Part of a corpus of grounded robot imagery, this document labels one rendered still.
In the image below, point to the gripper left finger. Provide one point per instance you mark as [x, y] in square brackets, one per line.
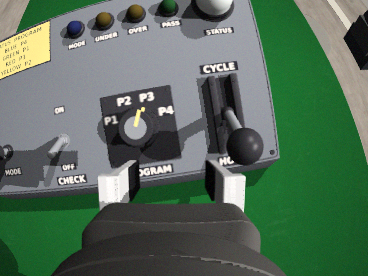
[120, 186]

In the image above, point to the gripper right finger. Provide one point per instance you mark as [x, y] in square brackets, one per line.
[222, 186]

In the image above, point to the grey control console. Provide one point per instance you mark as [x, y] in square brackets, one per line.
[64, 90]

